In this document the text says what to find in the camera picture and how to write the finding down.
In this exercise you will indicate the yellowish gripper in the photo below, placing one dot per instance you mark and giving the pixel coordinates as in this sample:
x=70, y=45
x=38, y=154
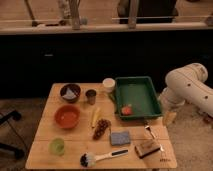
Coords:
x=168, y=117

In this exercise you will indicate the blue-grey sponge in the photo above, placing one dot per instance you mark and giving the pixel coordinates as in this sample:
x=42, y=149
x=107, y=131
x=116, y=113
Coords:
x=120, y=138

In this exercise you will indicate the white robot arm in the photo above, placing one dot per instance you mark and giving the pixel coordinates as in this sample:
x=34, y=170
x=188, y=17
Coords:
x=186, y=84

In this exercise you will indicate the white cloth in bowl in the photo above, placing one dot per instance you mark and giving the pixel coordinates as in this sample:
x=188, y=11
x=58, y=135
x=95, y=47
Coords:
x=70, y=94

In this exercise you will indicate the dark brown bowl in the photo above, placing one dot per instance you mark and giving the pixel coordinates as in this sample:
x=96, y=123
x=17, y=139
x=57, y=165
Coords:
x=74, y=87

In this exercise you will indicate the red bowl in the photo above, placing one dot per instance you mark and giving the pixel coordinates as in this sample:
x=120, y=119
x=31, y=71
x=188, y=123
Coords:
x=67, y=116

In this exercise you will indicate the metal fork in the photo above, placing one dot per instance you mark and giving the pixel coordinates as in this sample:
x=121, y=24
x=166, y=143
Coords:
x=147, y=127

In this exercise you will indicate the green plastic tray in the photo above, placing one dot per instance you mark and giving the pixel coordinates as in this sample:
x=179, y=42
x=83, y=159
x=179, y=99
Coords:
x=139, y=92

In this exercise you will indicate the wooden block brush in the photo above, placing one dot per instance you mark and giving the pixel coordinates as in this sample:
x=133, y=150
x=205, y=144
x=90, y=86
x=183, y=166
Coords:
x=146, y=147

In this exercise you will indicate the red tomato toy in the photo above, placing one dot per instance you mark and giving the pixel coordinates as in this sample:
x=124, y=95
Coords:
x=126, y=110

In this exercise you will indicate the brown grape bunch toy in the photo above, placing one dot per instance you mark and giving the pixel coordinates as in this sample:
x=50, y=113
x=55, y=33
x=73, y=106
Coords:
x=102, y=125

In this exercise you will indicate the white cup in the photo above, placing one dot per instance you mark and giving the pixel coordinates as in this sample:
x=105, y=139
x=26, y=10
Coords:
x=108, y=84

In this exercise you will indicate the yellow banana toy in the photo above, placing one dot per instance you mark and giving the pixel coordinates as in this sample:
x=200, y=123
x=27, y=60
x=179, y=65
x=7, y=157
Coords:
x=96, y=115

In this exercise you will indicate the metal cup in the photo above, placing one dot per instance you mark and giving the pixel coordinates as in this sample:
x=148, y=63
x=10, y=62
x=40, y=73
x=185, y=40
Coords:
x=91, y=96

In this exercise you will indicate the white dish brush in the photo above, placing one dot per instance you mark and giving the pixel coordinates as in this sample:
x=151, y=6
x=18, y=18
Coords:
x=90, y=159

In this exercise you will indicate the green plastic cup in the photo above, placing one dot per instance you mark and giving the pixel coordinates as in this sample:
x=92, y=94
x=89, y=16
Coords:
x=56, y=146

